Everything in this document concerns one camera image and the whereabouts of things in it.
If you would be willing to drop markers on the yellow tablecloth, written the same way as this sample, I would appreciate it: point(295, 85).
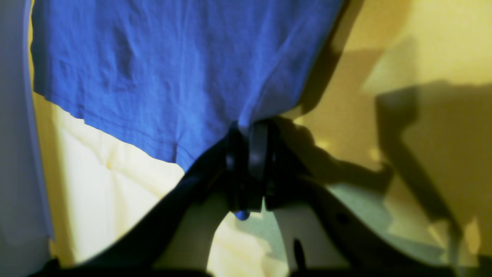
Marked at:
point(403, 83)

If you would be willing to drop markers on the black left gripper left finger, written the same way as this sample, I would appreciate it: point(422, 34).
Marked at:
point(176, 234)

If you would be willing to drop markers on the blue grey T-shirt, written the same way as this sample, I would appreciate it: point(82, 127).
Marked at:
point(170, 76)

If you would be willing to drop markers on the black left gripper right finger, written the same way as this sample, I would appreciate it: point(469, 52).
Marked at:
point(318, 230)

